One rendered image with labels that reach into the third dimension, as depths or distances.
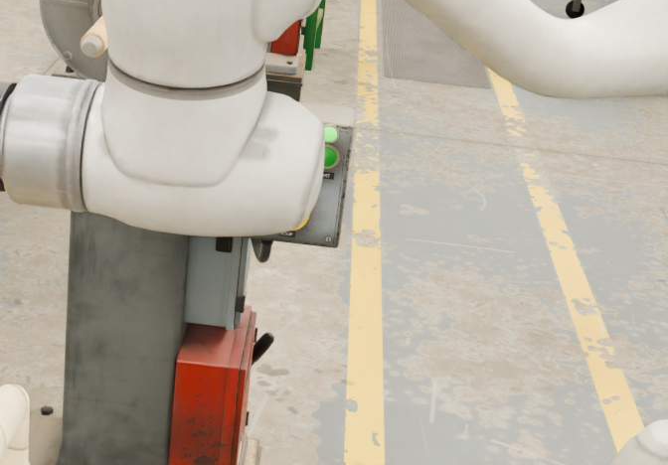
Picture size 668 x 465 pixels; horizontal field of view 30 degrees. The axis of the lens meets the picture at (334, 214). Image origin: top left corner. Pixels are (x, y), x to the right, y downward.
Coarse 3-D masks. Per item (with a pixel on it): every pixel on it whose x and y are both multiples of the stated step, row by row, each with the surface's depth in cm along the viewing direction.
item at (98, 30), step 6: (102, 18) 167; (96, 24) 163; (102, 24) 164; (90, 30) 160; (96, 30) 160; (102, 30) 161; (84, 36) 159; (96, 36) 159; (102, 36) 160; (102, 42) 159; (102, 48) 159
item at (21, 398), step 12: (12, 384) 103; (0, 396) 101; (12, 396) 101; (24, 396) 103; (0, 408) 99; (12, 408) 100; (24, 408) 102; (0, 420) 98; (12, 420) 99; (0, 432) 97; (12, 432) 99; (0, 444) 96; (0, 456) 96
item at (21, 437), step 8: (24, 416) 103; (24, 424) 103; (16, 432) 103; (24, 432) 103; (16, 440) 103; (24, 440) 104; (8, 448) 103; (16, 448) 103; (24, 448) 104; (8, 456) 103; (16, 456) 104; (24, 456) 104; (0, 464) 104; (8, 464) 104; (16, 464) 104; (24, 464) 105
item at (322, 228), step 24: (336, 120) 185; (336, 144) 184; (336, 168) 186; (336, 192) 187; (312, 216) 189; (336, 216) 188; (264, 240) 195; (288, 240) 191; (312, 240) 190; (336, 240) 190
